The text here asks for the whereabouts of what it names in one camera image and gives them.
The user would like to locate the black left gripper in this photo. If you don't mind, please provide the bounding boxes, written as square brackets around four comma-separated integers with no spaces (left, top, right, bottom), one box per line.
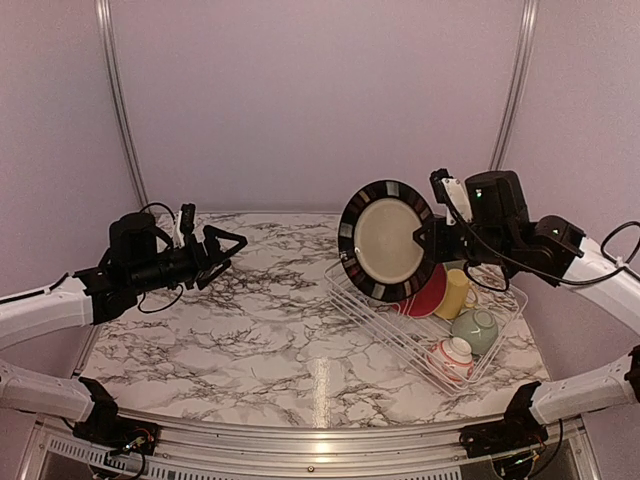
[129,224,247,294]

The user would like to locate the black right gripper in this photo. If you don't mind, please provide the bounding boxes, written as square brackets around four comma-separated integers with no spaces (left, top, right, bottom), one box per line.
[413,216,517,268]

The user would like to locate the black rimmed beige plate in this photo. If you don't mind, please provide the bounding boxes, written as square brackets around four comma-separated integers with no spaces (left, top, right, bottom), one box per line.
[337,179,436,303]

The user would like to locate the red teal floral plate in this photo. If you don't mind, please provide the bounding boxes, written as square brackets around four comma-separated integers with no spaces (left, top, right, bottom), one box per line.
[391,264,447,318]

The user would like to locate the white red patterned bowl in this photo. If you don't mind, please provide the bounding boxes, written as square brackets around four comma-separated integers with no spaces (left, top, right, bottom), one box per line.
[425,337,474,384]

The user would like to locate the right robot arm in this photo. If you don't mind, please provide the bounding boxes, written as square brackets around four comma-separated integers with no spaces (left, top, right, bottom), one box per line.
[413,169,639,448]

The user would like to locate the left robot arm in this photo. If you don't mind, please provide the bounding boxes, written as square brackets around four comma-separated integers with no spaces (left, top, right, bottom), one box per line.
[1,204,247,445]

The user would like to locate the yellow mug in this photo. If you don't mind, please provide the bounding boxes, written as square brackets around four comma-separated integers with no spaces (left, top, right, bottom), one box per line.
[434,269,479,321]

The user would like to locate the pale green bowl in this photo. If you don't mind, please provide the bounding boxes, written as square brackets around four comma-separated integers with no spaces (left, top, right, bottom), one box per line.
[451,309,499,355]

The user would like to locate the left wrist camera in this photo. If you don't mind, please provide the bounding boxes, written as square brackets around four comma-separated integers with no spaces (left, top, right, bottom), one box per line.
[173,203,196,248]

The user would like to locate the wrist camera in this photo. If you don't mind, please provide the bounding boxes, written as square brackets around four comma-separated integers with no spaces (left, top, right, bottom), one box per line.
[173,203,196,248]
[430,168,473,226]

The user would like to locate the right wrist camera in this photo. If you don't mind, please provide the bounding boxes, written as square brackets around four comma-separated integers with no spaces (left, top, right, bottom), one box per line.
[430,168,473,226]

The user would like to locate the white wire dish rack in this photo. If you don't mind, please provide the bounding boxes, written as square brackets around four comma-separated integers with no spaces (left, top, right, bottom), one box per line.
[325,262,528,396]

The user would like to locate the left side aluminium rail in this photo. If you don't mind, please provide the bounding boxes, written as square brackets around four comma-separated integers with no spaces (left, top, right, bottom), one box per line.
[72,326,101,377]

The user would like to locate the front aluminium table rail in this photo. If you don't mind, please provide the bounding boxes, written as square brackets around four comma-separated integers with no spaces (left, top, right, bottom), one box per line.
[17,411,602,479]

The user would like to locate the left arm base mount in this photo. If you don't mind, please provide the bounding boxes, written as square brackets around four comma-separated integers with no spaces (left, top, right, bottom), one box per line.
[69,377,160,479]

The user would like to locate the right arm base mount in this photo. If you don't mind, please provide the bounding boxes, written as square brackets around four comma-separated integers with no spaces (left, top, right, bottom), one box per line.
[459,381,548,479]

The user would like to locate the right aluminium frame post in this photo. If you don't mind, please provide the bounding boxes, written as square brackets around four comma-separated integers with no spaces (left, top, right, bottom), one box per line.
[489,0,540,170]

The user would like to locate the aluminium frame post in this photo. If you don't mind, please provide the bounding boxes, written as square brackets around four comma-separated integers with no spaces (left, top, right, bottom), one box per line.
[95,0,149,207]
[489,0,540,170]

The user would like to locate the left aluminium frame post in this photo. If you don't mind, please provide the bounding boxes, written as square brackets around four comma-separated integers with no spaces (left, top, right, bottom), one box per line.
[95,0,149,207]

